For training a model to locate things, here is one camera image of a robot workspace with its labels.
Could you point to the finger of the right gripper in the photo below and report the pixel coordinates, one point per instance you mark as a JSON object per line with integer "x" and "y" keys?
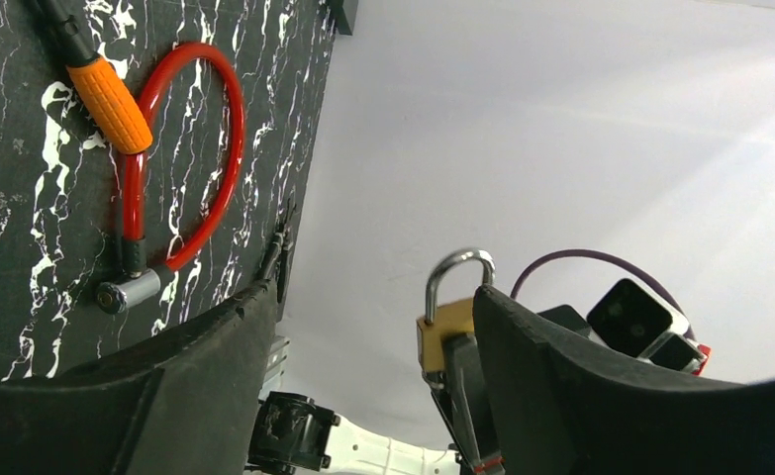
{"x": 460, "y": 394}

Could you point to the brass padlock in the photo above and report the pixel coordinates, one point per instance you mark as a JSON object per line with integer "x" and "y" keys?
{"x": 441, "y": 322}

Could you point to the orange handled screwdriver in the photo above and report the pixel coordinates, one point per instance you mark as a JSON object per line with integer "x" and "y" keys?
{"x": 104, "y": 94}

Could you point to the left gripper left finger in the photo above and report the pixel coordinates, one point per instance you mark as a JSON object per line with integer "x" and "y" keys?
{"x": 181, "y": 402}

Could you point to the red cable lock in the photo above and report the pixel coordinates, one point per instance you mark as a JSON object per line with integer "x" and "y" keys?
{"x": 201, "y": 189}

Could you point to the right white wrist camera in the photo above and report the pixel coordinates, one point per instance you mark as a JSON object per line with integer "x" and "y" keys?
{"x": 630, "y": 320}

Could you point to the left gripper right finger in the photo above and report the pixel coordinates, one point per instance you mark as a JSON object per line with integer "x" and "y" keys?
{"x": 564, "y": 404}

